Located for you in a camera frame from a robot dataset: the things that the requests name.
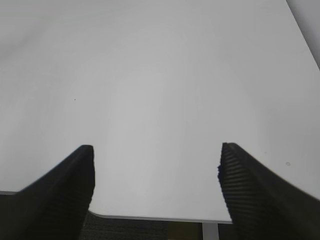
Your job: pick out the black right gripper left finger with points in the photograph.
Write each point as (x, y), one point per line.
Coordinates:
(55, 206)

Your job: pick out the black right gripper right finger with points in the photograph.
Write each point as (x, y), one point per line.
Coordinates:
(261, 204)

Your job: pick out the white table leg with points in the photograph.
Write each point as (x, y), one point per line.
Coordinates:
(210, 231)

